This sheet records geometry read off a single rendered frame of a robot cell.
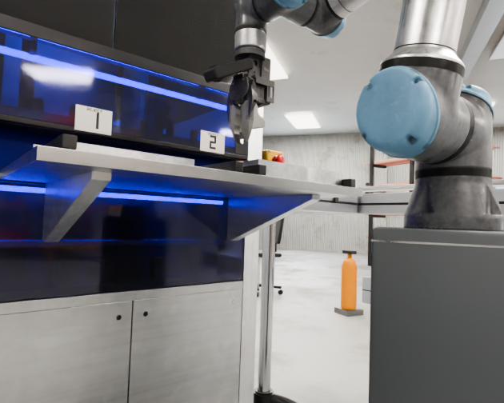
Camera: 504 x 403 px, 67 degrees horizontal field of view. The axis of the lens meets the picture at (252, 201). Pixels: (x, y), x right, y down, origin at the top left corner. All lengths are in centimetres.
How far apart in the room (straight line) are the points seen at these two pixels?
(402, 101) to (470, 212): 21
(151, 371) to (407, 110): 89
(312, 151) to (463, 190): 1025
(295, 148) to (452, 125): 1043
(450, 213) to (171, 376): 83
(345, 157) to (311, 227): 214
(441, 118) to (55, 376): 92
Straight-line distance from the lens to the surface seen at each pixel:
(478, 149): 69
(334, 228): 1059
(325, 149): 1083
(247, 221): 108
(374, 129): 58
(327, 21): 97
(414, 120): 54
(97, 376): 106
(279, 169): 79
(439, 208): 66
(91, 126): 100
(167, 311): 109
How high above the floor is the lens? 79
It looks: 3 degrees up
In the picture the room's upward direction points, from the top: 2 degrees clockwise
